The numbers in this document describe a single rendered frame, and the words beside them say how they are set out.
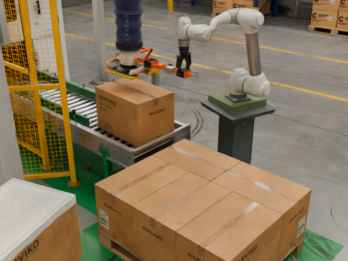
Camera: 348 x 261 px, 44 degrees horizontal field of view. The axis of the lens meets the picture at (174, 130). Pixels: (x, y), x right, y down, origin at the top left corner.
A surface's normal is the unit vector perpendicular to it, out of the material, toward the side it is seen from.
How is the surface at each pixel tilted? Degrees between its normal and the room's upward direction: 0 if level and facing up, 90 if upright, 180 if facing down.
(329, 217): 0
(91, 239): 0
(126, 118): 90
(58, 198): 0
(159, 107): 90
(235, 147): 90
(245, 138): 90
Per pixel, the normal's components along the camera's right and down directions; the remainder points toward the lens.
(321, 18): -0.65, 0.33
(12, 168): 0.74, 0.29
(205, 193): 0.00, -0.90
